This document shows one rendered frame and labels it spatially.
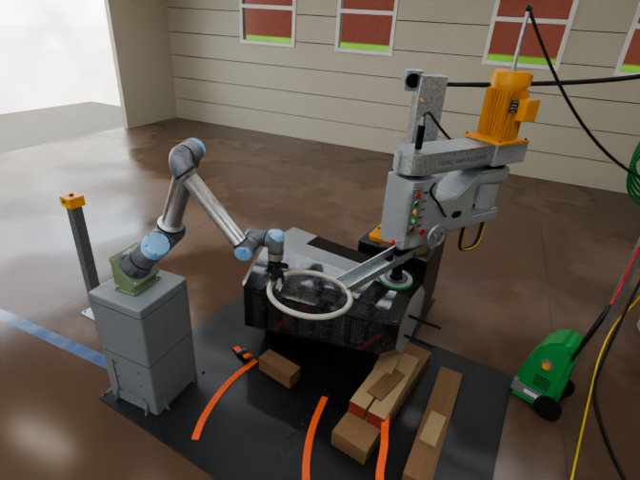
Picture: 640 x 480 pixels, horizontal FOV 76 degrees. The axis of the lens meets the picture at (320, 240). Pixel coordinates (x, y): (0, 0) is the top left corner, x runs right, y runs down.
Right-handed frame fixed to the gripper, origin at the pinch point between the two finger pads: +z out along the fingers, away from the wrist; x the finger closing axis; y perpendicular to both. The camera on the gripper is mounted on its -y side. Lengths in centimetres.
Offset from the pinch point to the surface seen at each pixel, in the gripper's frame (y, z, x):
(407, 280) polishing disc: -57, -1, 62
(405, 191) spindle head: -42, -62, 55
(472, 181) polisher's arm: -85, -65, 83
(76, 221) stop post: 9, 4, -178
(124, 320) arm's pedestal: 54, 21, -68
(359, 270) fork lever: -35, -9, 37
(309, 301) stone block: -30.7, 23.7, 6.6
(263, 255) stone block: -43, 10, -41
